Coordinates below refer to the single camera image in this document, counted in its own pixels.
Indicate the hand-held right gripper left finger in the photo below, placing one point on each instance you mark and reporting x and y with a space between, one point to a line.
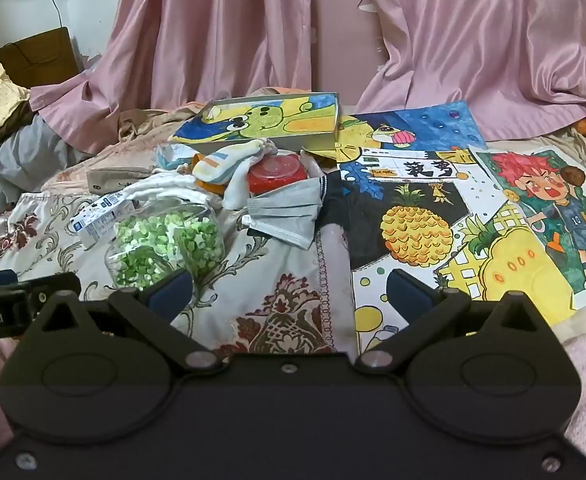
173 290

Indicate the white sock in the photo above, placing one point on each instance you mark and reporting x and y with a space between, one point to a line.
238 190

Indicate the small white carton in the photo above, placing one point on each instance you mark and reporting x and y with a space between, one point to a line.
95 217

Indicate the red round container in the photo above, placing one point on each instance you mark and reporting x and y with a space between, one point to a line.
275 172

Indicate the khaki folded cloth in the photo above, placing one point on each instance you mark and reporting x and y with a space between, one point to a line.
118 178

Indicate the grey cloth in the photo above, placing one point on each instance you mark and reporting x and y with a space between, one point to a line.
18 155

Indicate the beige speckled quilt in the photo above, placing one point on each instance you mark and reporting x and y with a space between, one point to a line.
123 155

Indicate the cartoon boy drawing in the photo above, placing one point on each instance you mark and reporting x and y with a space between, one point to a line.
563 210

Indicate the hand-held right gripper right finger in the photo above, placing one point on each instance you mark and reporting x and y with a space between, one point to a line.
410 292

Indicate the striped sock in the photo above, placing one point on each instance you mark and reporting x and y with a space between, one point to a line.
220 162

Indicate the light blue face mask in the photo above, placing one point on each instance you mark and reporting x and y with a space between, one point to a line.
173 157

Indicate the grey face mask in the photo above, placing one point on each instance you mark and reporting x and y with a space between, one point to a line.
283 210

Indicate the jar of green candies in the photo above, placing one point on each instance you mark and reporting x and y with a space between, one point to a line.
163 245

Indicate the pink satin curtain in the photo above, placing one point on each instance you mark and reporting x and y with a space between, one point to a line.
473 35
198 35

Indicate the floral damask blanket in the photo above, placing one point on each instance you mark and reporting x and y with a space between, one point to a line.
253 280

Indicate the pineapple drawing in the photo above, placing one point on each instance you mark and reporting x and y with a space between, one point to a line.
413 225

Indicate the blue fish drawing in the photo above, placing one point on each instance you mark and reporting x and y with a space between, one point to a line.
423 125

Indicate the box with frog drawing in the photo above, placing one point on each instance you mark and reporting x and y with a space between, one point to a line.
273 120

